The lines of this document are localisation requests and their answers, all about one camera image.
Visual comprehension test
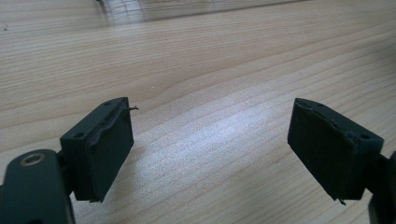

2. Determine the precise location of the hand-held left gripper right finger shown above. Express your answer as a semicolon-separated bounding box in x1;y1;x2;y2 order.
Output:
287;97;385;205

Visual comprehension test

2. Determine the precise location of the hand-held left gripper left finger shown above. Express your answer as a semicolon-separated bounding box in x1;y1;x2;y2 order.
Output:
59;96;139;203

